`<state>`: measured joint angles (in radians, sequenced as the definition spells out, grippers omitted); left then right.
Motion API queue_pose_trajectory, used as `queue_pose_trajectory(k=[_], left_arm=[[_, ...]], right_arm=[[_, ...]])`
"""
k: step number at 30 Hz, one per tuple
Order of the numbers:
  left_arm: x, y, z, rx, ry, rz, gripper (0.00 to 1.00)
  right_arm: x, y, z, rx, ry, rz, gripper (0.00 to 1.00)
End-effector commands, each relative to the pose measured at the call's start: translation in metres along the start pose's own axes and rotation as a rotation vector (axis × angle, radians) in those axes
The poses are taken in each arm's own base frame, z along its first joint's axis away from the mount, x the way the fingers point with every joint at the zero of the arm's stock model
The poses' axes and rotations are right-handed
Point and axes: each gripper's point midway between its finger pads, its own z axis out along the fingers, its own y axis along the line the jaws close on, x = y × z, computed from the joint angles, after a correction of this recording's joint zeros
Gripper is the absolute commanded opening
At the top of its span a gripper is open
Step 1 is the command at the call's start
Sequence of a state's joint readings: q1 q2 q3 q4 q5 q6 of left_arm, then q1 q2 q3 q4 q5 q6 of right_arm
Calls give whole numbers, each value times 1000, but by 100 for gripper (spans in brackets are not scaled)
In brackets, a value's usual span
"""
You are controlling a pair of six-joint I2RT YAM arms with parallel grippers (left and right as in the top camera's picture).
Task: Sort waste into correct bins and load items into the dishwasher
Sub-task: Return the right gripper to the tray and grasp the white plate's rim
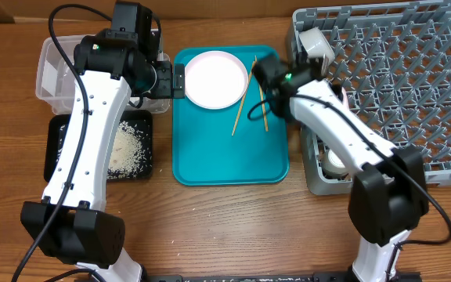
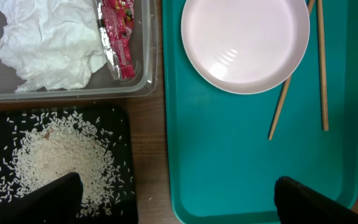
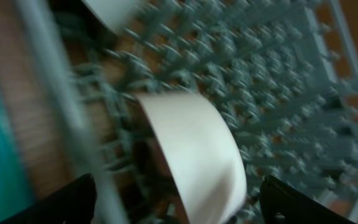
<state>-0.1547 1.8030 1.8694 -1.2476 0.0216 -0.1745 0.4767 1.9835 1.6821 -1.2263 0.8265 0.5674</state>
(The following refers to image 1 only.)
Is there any teal plastic serving tray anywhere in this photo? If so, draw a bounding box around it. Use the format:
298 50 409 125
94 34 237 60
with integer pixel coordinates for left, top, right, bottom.
171 45 290 186

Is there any black rail at table edge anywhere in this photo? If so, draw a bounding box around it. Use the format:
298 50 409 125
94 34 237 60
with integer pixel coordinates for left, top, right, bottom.
143 269 422 282

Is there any large white round plate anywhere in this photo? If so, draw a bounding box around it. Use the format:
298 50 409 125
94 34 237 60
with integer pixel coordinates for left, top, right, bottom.
185 51 248 110

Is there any black waste tray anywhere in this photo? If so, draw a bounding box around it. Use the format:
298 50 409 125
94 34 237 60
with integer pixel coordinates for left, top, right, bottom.
44 110 153 182

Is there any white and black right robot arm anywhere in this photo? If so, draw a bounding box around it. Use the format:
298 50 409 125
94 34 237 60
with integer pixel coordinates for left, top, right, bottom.
251 54 451 281

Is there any grey dishwasher rack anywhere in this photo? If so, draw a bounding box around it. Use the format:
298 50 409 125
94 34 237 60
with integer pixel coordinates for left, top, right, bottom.
286 0 451 186

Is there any grey-green bowl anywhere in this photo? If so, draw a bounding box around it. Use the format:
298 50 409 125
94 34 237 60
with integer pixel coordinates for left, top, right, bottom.
299 27 335 63

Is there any pink bowl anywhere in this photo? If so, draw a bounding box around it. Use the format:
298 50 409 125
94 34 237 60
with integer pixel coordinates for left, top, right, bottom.
331 84 349 109

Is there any pale green plastic cup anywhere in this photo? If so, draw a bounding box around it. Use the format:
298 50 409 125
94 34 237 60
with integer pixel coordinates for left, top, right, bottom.
322 150 348 179

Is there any clear plastic waste bin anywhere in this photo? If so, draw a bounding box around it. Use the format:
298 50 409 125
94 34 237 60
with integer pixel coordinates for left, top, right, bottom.
35 34 170 115

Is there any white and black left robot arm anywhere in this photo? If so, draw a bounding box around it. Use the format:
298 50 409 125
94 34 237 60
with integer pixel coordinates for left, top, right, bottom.
20 1 185 281

